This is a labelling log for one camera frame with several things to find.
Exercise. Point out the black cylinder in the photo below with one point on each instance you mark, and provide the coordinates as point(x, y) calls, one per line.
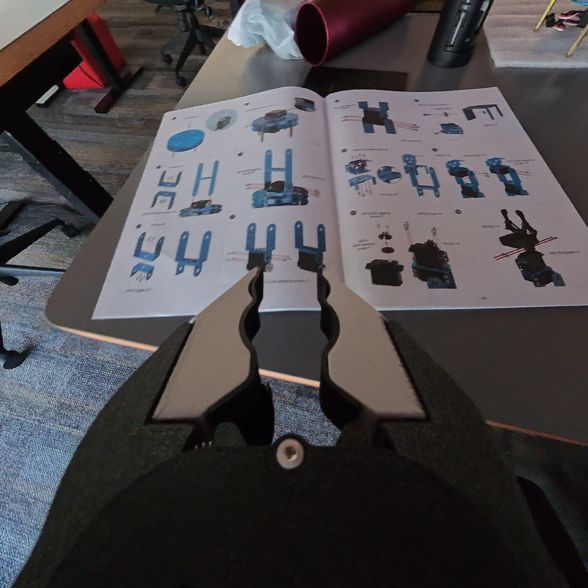
point(459, 36)

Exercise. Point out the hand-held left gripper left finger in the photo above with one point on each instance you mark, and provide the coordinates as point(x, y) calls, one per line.
point(206, 367)

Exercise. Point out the red box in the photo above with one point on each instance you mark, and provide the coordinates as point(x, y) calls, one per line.
point(87, 73)

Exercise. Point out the wooden edged table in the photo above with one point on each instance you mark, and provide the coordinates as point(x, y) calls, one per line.
point(27, 27)

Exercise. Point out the black office chair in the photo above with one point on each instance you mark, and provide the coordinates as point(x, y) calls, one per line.
point(188, 32)

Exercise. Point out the white crumpled wrap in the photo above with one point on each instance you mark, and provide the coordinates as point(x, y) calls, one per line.
point(262, 27)

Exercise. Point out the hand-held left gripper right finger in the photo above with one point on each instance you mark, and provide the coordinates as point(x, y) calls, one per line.
point(367, 367)

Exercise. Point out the open instruction manual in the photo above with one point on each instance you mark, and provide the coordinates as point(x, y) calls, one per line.
point(285, 193)

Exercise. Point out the red metal tube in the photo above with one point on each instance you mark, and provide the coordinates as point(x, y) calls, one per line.
point(349, 27)

